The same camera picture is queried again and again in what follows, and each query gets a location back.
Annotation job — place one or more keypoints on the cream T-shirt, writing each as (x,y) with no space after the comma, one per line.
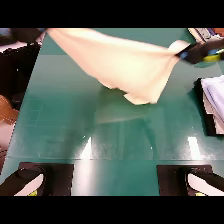
(126,66)

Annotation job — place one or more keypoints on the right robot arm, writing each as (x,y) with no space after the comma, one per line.
(203,50)

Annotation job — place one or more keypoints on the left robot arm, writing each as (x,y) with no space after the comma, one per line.
(20,181)

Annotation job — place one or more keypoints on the heap of black clothes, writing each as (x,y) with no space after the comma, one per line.
(18,71)

